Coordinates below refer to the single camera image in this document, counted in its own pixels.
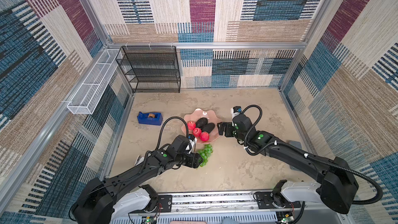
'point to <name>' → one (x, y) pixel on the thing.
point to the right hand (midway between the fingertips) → (225, 126)
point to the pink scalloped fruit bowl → (212, 117)
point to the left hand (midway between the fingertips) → (198, 157)
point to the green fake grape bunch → (205, 153)
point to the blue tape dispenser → (153, 118)
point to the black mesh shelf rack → (151, 69)
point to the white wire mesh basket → (84, 100)
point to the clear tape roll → (151, 115)
